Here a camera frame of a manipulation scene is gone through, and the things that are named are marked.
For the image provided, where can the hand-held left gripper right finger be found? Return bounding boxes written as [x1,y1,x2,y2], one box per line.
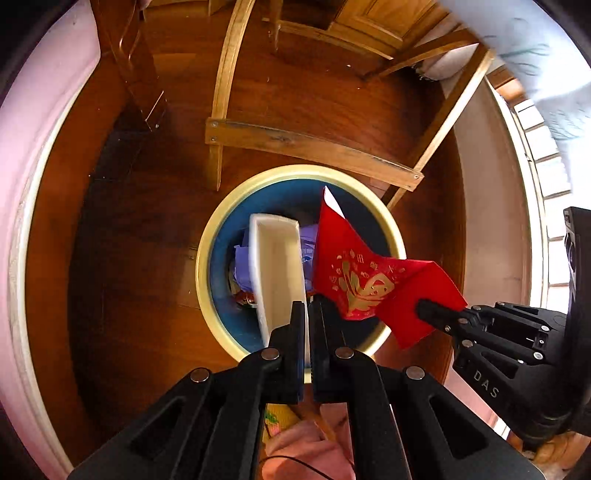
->
[308,295,546,480]

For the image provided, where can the black cable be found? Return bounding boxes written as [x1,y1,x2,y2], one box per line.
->
[259,455,333,480]

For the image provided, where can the white foam tray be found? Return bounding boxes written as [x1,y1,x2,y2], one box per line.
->
[249,212,310,370]

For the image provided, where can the person's pink pants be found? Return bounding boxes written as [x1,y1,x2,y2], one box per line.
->
[263,401,356,480]

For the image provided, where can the purple tissue pack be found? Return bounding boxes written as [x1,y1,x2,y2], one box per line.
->
[233,224,320,296]

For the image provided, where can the blue trash bin cream rim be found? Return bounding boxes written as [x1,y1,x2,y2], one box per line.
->
[196,164,407,363]

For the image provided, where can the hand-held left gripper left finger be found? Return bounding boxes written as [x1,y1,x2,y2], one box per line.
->
[67,300,309,480]

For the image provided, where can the red gold-printed paper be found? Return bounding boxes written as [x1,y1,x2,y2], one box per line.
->
[314,186,468,350]

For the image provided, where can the yellow embroidered slipper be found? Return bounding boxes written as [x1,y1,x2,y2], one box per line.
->
[263,404,301,437]

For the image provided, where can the pink bed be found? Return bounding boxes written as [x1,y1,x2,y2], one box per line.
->
[0,0,102,480]

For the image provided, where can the wooden chair frame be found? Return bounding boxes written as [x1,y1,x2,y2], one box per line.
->
[205,0,497,208]

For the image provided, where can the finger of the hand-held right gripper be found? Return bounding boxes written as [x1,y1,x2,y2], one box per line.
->
[445,325,555,365]
[418,299,568,342]

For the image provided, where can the wooden window frame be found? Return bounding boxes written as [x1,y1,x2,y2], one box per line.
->
[489,69,580,305]

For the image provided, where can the tree-printed tablecloth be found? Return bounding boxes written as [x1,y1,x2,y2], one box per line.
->
[434,0,591,195]

